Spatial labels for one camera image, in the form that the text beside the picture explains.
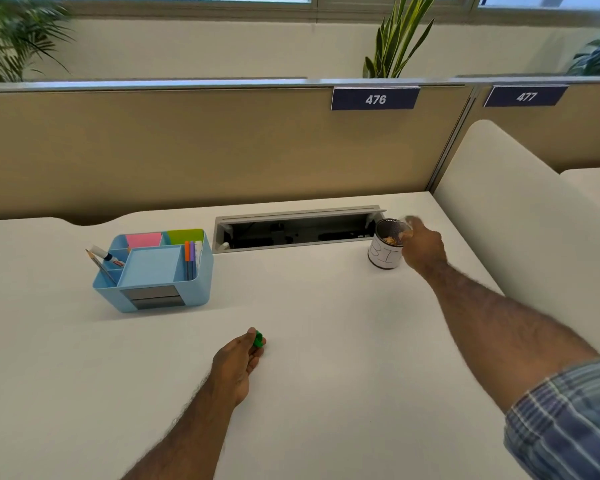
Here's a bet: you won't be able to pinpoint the white labelled mesh cup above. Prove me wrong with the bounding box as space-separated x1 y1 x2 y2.
367 218 413 270

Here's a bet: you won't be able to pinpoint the person's left hand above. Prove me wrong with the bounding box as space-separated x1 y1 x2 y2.
209 328 267 408

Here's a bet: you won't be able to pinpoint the plaid shirt sleeve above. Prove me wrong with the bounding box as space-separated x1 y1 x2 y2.
503 358 600 480

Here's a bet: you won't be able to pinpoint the white side divider panel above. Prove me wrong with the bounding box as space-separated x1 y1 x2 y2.
432 119 600 351

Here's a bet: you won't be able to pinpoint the palm plant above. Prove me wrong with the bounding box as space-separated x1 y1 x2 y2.
0 0 76 84

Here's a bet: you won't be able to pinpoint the dark blue number plate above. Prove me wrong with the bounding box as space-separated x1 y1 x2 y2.
330 86 421 112
483 85 570 108

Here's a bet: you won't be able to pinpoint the green sticky notes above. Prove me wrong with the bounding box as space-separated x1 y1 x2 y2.
167 229 205 245

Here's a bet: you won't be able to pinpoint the beige desk partition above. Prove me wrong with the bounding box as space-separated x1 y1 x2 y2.
0 79 476 226
462 77 600 174

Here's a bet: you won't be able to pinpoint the grey pencil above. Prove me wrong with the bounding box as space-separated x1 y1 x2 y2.
85 249 118 287

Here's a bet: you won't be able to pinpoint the light blue notepad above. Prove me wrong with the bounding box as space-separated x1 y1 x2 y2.
117 245 183 288

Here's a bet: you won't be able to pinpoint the person's right hand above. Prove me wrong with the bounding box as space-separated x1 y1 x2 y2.
399 217 448 282

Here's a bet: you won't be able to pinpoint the person's left forearm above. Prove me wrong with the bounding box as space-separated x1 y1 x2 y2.
122 381 241 480

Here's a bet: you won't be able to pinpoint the window frame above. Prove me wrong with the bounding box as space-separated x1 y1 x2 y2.
50 0 600 25

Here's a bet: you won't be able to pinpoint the pink sticky notes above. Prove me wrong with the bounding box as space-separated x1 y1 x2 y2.
125 232 164 249

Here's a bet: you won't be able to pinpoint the white marker with black cap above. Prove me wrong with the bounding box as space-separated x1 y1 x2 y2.
90 245 126 268

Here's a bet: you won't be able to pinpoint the grey cable tray hatch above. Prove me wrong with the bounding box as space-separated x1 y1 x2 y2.
213 205 386 254

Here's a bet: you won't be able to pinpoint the light blue desk organizer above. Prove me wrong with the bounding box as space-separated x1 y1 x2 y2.
92 229 215 314

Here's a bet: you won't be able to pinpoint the person's right forearm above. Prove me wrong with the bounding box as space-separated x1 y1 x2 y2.
421 262 600 413

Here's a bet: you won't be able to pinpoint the snake plant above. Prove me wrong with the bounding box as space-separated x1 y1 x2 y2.
363 0 438 79

